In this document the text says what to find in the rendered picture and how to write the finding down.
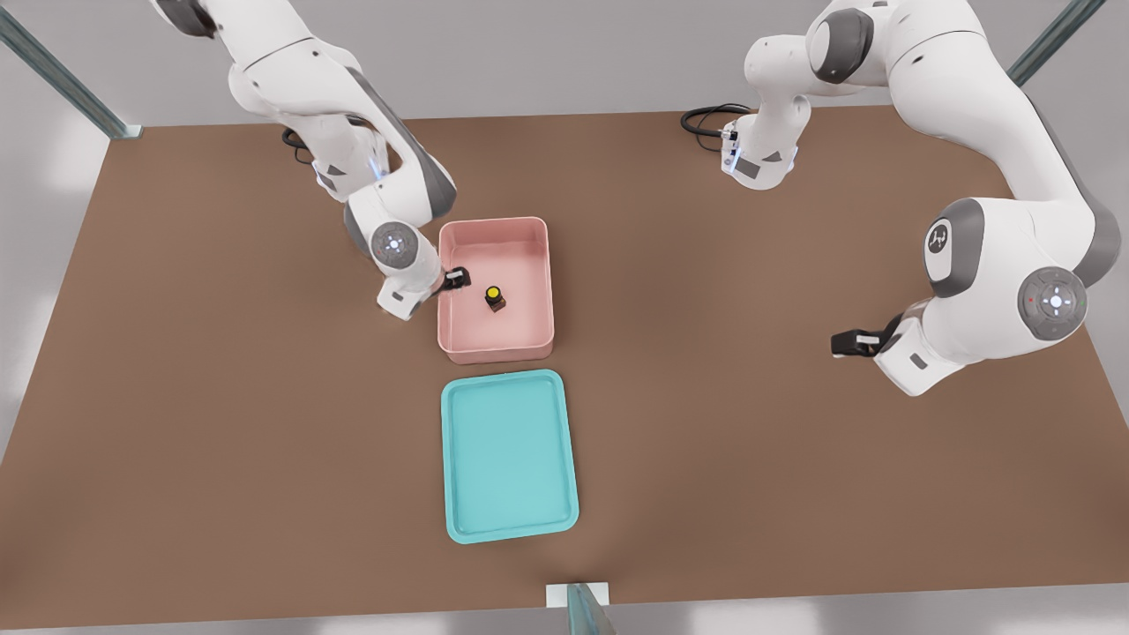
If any silver frame post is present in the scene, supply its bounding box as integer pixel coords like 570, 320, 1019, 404
546, 581, 618, 635
0, 9, 144, 141
1006, 0, 1107, 87

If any black cable loop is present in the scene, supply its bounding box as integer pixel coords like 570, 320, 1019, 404
680, 103, 753, 153
281, 126, 317, 166

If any pale blue-green tray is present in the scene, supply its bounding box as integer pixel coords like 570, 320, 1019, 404
440, 369, 580, 545

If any pink plastic box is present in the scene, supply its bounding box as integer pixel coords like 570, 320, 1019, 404
437, 216, 556, 366

